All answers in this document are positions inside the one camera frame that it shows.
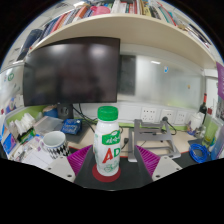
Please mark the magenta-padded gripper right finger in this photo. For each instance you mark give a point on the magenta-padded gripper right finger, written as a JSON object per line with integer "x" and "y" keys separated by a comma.
{"x": 166, "y": 166}

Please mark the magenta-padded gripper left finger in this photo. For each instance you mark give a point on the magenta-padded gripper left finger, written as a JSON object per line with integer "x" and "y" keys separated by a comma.
{"x": 56, "y": 166}

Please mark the white bottle with green cap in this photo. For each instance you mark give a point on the white bottle with green cap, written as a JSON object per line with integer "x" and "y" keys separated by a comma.
{"x": 106, "y": 146}

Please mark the purple translucent water jug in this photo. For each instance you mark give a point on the purple translucent water jug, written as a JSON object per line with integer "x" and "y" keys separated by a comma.
{"x": 218, "y": 145}

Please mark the black-white checkered mug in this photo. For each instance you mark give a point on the black-white checkered mug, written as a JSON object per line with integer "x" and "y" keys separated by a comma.
{"x": 56, "y": 146}

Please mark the white paper sheet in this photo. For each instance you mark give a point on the white paper sheet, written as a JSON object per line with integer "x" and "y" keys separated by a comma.
{"x": 33, "y": 159}

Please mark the grey metal laptop stand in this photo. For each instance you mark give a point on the grey metal laptop stand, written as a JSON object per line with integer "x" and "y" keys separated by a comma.
{"x": 150, "y": 133}

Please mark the clear plastic box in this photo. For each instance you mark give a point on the clear plastic box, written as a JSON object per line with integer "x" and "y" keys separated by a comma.
{"x": 48, "y": 125}

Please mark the small blue box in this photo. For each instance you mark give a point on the small blue box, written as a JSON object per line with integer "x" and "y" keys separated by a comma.
{"x": 71, "y": 126}

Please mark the flat round red coaster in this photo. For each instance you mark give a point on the flat round red coaster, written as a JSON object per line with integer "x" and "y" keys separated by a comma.
{"x": 106, "y": 179}

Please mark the stack of white tissues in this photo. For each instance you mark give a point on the stack of white tissues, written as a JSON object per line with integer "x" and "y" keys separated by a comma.
{"x": 21, "y": 125}

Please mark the white jar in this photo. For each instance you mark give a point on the white jar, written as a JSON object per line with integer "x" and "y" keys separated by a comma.
{"x": 197, "y": 120}

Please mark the dark wine bottle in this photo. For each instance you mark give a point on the dark wine bottle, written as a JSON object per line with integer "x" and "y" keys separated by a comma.
{"x": 203, "y": 106}

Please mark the black computer monitor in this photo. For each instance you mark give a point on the black computer monitor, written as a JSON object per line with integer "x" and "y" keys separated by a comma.
{"x": 71, "y": 71}

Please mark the shelf unit with books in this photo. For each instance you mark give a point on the shelf unit with books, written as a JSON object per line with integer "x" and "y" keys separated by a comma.
{"x": 126, "y": 26}

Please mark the white wall outlet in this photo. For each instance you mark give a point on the white wall outlet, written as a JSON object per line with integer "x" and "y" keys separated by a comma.
{"x": 168, "y": 115}
{"x": 148, "y": 114}
{"x": 181, "y": 117}

